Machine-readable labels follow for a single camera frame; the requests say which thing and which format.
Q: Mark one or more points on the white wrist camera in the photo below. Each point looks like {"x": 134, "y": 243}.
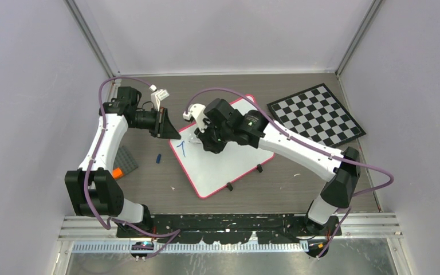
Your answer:
{"x": 158, "y": 96}
{"x": 196, "y": 112}

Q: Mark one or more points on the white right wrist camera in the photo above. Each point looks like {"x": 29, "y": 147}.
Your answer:
{"x": 196, "y": 112}

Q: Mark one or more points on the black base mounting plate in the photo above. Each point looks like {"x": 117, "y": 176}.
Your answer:
{"x": 230, "y": 228}

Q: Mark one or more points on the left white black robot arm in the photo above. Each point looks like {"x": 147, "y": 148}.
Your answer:
{"x": 92, "y": 189}

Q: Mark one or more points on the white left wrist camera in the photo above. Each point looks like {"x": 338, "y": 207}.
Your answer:
{"x": 158, "y": 96}

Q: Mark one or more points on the pink framed whiteboard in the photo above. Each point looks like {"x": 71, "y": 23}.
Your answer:
{"x": 209, "y": 173}

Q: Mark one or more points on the white marker pen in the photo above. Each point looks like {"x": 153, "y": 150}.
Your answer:
{"x": 195, "y": 141}

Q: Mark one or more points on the black white checkerboard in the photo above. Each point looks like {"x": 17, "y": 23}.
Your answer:
{"x": 317, "y": 114}

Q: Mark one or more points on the orange curved block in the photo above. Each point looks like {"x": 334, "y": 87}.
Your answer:
{"x": 117, "y": 173}

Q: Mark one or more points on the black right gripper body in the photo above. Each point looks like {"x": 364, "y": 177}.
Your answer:
{"x": 216, "y": 138}

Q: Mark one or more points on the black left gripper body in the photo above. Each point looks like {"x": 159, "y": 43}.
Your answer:
{"x": 157, "y": 123}

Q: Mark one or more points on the grey studded building plate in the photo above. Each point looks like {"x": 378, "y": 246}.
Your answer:
{"x": 125, "y": 161}

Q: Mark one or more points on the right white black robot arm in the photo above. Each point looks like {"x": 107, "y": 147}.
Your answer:
{"x": 219, "y": 123}

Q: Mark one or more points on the black whiteboard stand clip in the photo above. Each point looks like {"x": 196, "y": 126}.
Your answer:
{"x": 229, "y": 186}

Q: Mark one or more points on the white slotted cable rail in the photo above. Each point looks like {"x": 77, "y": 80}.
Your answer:
{"x": 149, "y": 248}

